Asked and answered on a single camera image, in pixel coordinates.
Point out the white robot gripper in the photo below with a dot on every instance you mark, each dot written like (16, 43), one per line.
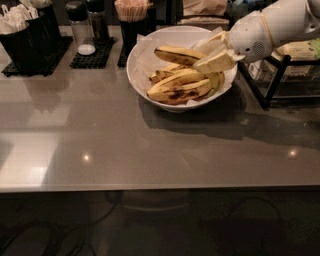
(248, 36)

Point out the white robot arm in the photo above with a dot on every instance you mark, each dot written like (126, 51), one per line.
(286, 21)

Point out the large spotted yellow banana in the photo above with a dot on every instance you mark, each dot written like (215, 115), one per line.
(183, 77)

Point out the middle spotted yellow banana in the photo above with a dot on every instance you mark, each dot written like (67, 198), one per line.
(163, 71)

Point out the brown paper bag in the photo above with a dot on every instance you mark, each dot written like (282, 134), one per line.
(207, 14)

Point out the black cup of stirrers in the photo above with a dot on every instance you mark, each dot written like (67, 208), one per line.
(137, 17)

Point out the black middle rubber mat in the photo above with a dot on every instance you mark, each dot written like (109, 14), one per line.
(97, 60)

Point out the black rubber mat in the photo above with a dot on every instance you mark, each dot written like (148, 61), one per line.
(53, 58)
(97, 60)

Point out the pepper shaker black lid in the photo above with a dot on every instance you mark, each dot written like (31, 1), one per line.
(96, 11)

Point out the salt shaker black lid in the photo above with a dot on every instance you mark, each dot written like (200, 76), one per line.
(78, 17)

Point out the black rear cutlery cup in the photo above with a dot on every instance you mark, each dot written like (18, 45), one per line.
(44, 29)

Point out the black cup white cutlery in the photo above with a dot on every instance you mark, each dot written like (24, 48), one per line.
(16, 37)

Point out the black left rubber mat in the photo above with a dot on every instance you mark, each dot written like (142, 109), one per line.
(53, 58)

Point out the black wire condiment rack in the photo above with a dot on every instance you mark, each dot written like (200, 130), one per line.
(289, 77)

